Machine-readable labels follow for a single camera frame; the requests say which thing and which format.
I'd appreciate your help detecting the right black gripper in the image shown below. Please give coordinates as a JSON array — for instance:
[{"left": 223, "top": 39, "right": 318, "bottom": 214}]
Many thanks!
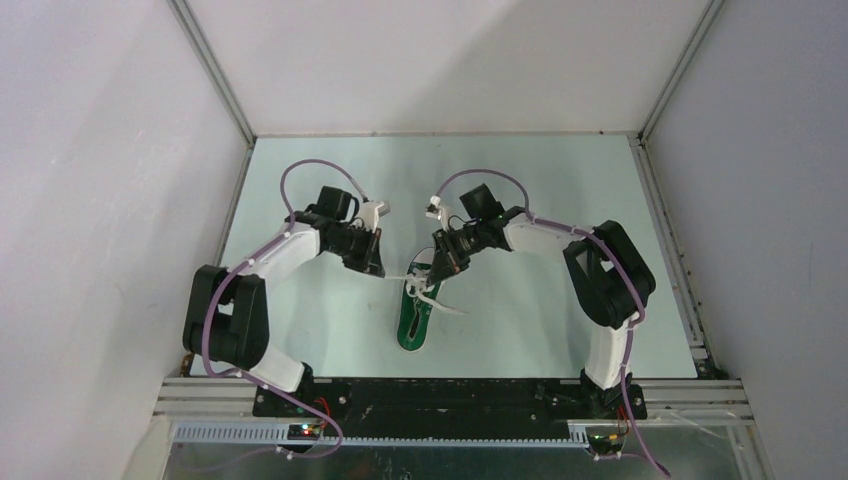
[{"left": 428, "top": 221, "right": 488, "bottom": 286}]

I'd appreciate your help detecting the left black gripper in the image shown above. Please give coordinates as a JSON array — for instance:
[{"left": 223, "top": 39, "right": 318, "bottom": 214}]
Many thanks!
[{"left": 325, "top": 223, "right": 384, "bottom": 278}]

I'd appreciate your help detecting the white shoelace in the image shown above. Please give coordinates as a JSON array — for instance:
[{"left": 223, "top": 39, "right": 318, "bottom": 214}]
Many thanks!
[{"left": 385, "top": 270, "right": 468, "bottom": 315}]

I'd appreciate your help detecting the green canvas sneaker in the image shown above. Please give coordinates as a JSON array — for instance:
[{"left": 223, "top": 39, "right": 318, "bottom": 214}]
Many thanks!
[{"left": 396, "top": 247, "right": 441, "bottom": 352}]

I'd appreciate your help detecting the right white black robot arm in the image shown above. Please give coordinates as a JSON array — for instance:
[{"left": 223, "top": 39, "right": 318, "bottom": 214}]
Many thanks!
[{"left": 415, "top": 184, "right": 656, "bottom": 420}]

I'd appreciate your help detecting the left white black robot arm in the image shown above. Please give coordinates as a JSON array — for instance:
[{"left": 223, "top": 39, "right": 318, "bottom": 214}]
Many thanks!
[{"left": 182, "top": 186, "right": 390, "bottom": 417}]

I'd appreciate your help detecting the left controller board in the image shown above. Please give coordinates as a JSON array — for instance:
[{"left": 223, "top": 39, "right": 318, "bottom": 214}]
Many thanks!
[{"left": 286, "top": 423, "right": 323, "bottom": 442}]

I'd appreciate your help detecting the controller board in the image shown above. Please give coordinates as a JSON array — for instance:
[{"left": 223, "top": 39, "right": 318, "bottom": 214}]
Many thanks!
[
  {"left": 588, "top": 434, "right": 627, "bottom": 457},
  {"left": 286, "top": 423, "right": 323, "bottom": 442}
]

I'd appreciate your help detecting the right controller board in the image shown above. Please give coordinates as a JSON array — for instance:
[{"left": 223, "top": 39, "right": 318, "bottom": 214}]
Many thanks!
[{"left": 588, "top": 434, "right": 627, "bottom": 457}]

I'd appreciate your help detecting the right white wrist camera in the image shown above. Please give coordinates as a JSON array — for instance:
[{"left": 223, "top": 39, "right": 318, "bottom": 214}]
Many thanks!
[{"left": 425, "top": 195, "right": 453, "bottom": 230}]

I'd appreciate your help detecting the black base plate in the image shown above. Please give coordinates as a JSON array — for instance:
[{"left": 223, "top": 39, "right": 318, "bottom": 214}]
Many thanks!
[{"left": 254, "top": 377, "right": 648, "bottom": 441}]

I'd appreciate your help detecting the grey slotted cable duct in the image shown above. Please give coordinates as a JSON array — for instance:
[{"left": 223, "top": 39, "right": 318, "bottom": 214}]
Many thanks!
[{"left": 173, "top": 422, "right": 589, "bottom": 449}]

